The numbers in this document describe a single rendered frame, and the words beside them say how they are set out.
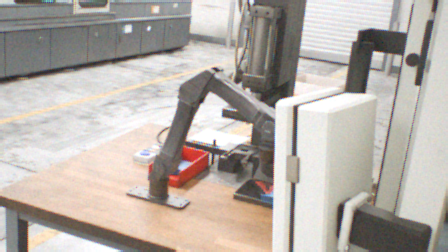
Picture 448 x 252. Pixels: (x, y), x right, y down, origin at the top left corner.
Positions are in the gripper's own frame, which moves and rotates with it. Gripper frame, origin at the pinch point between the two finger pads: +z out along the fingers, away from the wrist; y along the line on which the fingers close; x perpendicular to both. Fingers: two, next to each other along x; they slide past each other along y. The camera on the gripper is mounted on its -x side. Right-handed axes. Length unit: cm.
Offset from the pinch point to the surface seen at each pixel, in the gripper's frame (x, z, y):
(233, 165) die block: 20.5, 17.8, 19.8
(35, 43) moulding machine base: 432, 258, 335
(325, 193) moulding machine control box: -27, -74, -56
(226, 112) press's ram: 25.8, 1.1, 29.2
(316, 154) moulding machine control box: -25, -78, -53
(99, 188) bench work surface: 53, 3, -16
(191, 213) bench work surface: 19.8, 1.9, -15.5
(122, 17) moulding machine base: 418, 327, 515
